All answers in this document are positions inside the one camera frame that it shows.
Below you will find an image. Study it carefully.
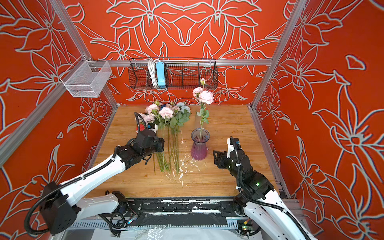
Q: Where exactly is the purple glass fluted vase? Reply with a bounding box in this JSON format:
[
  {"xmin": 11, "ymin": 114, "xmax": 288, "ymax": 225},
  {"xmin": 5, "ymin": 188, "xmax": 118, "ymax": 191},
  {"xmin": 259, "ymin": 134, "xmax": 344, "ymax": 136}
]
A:
[{"xmin": 191, "ymin": 128, "xmax": 210, "ymax": 161}]

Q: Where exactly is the pink peony flower stem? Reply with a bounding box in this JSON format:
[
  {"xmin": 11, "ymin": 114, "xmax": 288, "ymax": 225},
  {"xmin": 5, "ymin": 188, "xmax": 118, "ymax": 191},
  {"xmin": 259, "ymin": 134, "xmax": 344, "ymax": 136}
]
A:
[{"xmin": 193, "ymin": 78, "xmax": 214, "ymax": 142}]

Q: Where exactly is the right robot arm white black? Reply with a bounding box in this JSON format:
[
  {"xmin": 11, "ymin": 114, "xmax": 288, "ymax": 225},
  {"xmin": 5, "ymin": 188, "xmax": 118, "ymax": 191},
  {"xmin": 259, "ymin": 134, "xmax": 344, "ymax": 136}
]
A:
[{"xmin": 213, "ymin": 137, "xmax": 316, "ymax": 240}]

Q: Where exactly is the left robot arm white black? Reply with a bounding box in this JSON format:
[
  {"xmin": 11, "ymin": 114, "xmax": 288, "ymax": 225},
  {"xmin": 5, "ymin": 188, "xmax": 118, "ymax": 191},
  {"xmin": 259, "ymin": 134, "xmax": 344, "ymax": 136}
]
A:
[{"xmin": 24, "ymin": 113, "xmax": 165, "ymax": 235}]

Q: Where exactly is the bunch of artificial flowers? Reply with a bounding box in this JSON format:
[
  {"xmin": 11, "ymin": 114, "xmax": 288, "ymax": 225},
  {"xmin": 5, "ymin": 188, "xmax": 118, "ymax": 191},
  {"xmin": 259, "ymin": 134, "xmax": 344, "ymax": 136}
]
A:
[{"xmin": 135, "ymin": 100, "xmax": 191, "ymax": 174}]

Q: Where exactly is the light blue box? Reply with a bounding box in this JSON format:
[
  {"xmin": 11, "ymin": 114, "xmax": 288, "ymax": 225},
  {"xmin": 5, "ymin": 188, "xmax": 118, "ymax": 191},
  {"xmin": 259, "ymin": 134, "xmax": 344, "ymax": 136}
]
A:
[{"xmin": 156, "ymin": 62, "xmax": 166, "ymax": 89}]

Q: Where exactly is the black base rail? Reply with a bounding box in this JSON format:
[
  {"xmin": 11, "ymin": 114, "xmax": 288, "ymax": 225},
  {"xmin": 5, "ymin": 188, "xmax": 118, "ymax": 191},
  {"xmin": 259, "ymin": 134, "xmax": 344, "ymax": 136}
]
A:
[{"xmin": 102, "ymin": 197, "xmax": 258, "ymax": 231}]

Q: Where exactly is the black wire wall basket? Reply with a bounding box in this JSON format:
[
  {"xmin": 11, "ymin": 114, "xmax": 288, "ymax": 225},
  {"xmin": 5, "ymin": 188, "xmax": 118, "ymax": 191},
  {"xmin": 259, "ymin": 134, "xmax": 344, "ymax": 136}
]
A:
[{"xmin": 128, "ymin": 58, "xmax": 219, "ymax": 90}]

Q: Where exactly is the white cable bundle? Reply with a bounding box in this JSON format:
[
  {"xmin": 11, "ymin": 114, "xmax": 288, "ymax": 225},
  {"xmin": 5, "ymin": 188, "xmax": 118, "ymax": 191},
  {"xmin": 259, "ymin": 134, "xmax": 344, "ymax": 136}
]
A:
[{"xmin": 146, "ymin": 59, "xmax": 160, "ymax": 88}]

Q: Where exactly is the white mesh wall basket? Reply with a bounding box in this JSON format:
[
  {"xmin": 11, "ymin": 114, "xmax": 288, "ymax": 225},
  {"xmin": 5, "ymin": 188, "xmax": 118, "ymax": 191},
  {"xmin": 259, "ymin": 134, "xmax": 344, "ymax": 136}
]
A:
[{"xmin": 61, "ymin": 61, "xmax": 112, "ymax": 98}]

